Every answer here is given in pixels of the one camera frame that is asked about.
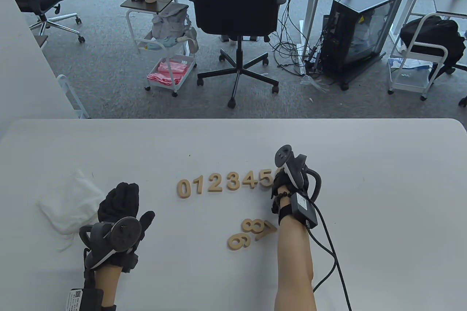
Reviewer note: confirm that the straight wooden number block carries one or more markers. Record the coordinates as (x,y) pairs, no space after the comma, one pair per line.
(200,187)

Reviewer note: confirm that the white cart with dark top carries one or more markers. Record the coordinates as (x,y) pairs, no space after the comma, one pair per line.
(166,3)

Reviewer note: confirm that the grey backpack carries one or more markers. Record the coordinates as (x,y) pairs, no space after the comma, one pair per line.
(169,21)

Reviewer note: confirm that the light blue pouch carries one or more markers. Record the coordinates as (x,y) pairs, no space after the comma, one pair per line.
(160,44)

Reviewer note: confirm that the person's left hand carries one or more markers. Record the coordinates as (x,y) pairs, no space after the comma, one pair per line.
(122,198)

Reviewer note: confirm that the person's right hand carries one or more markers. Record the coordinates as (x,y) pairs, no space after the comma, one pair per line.
(281,179)

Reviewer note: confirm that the pink packets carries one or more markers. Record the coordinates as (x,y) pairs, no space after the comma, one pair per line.
(168,72)

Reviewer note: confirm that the black backpack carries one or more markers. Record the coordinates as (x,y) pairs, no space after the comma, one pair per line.
(434,32)

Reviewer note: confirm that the oval wooden number block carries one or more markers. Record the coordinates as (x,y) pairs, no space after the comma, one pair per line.
(180,190)

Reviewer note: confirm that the looped wooden number block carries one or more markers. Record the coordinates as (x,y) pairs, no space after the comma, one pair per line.
(243,238)

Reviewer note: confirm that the person's right forearm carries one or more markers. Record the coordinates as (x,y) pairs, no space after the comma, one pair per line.
(293,271)

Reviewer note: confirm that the angular wooden number block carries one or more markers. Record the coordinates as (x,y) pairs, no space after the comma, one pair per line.
(252,182)

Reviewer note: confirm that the double-loop wooden number block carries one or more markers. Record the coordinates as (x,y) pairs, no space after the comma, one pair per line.
(252,225)

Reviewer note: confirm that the curved wooden number block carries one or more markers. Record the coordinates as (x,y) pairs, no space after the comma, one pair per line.
(215,191)

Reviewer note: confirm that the hooked wooden number block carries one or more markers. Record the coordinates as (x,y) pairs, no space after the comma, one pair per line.
(265,171)

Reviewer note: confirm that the double-curve wooden number block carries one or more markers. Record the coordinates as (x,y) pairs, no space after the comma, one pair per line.
(232,188)

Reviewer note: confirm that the bent wooden number block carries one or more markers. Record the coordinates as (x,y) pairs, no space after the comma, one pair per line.
(266,234)

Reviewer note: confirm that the person's left forearm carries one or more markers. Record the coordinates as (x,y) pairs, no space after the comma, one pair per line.
(107,283)

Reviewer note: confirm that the white rolling cart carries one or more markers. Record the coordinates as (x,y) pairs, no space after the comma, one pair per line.
(406,86)

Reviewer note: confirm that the white metal rack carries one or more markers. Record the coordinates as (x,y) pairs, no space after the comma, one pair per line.
(64,81)

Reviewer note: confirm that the clear plastic bag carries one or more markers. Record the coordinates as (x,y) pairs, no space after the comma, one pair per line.
(313,83)

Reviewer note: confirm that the black wrist sensor box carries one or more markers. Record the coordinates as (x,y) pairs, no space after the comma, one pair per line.
(303,209)
(89,300)

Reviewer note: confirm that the black computer tower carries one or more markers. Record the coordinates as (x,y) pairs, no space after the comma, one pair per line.
(365,1)

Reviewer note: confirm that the grey handheld controller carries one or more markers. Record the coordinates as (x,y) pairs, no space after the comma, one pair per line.
(282,154)
(126,232)

